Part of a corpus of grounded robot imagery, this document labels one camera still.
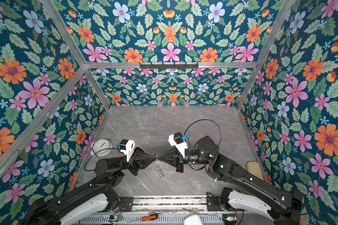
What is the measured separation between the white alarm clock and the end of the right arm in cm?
57

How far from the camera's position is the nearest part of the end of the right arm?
49cm

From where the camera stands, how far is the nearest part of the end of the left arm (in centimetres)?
53

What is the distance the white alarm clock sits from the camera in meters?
0.91
